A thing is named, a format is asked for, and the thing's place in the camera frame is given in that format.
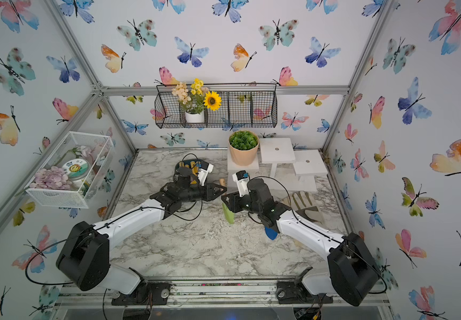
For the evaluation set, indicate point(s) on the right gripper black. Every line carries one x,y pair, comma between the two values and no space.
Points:
234,202

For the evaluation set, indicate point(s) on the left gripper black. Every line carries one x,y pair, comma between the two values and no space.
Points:
208,192

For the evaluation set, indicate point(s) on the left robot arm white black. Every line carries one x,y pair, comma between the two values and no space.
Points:
85,257

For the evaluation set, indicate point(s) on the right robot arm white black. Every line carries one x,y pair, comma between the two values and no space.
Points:
352,271

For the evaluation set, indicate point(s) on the dark teal storage box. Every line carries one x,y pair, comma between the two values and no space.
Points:
186,170

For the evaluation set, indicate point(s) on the white tiered stand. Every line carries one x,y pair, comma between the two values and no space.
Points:
283,166

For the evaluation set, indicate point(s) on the terracotta pot green plant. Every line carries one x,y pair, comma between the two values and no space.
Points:
243,146

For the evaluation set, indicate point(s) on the white pot with flowers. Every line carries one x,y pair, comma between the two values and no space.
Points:
195,100

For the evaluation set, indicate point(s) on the round green tin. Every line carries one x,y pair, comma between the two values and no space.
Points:
76,168

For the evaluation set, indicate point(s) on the pink artificial flowers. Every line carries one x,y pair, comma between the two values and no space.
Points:
54,179

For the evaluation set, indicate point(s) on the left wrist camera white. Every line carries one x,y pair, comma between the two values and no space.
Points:
204,168

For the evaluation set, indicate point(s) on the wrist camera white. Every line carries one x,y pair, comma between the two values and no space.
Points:
241,178
204,168

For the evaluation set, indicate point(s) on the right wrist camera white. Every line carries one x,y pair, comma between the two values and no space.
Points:
241,178

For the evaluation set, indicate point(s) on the blue shovel wooden handle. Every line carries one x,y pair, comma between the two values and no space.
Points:
271,233

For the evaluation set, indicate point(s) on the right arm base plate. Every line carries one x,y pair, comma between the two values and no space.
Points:
291,292

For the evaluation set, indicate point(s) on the aluminium front rail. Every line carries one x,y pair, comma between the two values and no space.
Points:
188,293

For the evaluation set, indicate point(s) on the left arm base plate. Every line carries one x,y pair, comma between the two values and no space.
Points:
146,294

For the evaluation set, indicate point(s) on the white wire basket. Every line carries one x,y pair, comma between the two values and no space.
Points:
98,151

